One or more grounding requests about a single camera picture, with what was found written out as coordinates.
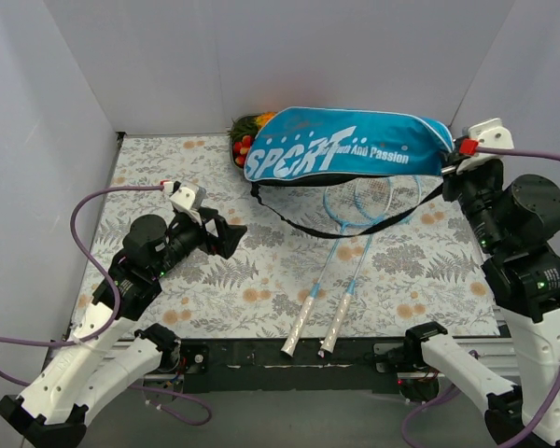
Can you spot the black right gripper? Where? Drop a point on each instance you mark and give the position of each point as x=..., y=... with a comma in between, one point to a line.
x=454, y=188

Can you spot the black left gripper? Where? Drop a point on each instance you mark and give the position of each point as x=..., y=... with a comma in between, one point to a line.
x=210, y=231

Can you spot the blue badminton racket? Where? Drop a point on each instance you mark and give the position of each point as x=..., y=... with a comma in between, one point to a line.
x=406, y=193
x=326, y=270

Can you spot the blue sport racket bag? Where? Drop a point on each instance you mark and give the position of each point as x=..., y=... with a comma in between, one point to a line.
x=324, y=147

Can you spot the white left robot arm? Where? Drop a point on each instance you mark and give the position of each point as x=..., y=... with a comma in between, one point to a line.
x=56, y=409

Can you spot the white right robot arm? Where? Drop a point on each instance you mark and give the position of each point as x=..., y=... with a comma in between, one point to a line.
x=513, y=224

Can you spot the small red peaches cluster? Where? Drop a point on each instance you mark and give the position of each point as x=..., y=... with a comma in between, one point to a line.
x=240, y=150

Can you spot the grey fruit tray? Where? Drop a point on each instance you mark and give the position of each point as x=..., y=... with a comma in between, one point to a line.
x=240, y=127

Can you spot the orange toy pineapple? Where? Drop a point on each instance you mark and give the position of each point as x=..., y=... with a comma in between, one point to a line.
x=262, y=119

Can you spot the floral table mat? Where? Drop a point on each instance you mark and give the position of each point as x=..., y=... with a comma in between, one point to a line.
x=427, y=268

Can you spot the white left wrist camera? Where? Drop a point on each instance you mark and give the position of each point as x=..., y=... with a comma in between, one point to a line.
x=185, y=197

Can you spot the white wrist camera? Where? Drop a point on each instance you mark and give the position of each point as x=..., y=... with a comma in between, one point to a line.
x=185, y=197
x=479, y=144

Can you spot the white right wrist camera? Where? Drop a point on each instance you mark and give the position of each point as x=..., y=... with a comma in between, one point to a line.
x=479, y=144

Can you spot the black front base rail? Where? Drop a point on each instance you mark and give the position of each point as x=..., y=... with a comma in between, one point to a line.
x=225, y=365

